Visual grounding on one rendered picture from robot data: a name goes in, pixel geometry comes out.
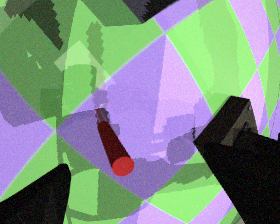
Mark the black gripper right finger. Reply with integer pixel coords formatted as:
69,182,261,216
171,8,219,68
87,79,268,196
203,141,280,224

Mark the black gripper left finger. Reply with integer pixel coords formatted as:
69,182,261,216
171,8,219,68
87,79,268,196
0,163,72,224

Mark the red peg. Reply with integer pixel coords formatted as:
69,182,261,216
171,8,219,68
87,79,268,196
97,121,135,176

